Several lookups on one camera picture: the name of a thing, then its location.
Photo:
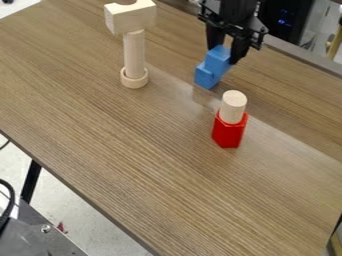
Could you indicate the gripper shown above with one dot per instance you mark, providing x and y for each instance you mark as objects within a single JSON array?
[{"x": 240, "y": 25}]

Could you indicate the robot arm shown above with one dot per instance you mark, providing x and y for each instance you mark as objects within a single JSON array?
[{"x": 238, "y": 6}]

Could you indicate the black electronics box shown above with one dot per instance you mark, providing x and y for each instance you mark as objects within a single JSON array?
[{"x": 287, "y": 20}]

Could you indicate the short wooden cylinder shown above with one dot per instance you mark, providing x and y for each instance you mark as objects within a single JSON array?
[{"x": 233, "y": 106}]

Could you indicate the red hexagonal block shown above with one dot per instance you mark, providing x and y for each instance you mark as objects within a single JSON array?
[{"x": 229, "y": 133}]

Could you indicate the long wooden cylinder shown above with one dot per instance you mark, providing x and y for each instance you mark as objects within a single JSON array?
[{"x": 134, "y": 53}]

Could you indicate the wooden arch block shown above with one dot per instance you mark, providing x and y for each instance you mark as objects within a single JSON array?
[{"x": 130, "y": 16}]

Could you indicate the black table leg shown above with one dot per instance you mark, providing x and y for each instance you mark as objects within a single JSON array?
[{"x": 30, "y": 181}]

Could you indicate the grey metal box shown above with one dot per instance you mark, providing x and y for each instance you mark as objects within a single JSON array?
[{"x": 31, "y": 236}]

